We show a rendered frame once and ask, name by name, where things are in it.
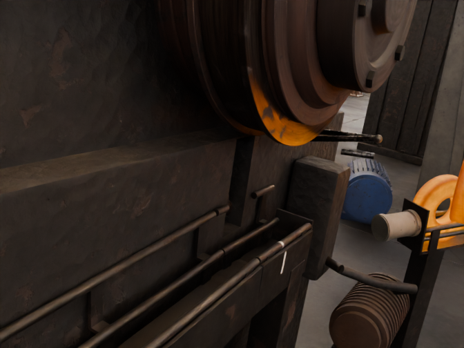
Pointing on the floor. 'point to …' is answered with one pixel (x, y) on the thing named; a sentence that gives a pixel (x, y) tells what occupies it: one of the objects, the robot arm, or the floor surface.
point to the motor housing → (368, 316)
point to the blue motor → (366, 191)
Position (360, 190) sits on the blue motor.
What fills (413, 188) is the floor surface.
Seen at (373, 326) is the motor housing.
